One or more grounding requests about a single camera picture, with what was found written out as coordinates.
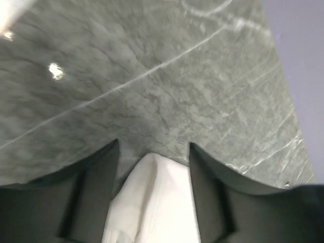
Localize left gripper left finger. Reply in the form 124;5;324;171
1;140;119;242

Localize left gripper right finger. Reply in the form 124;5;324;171
189;143;323;242

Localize white t-shirt red print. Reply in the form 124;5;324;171
102;153;200;243

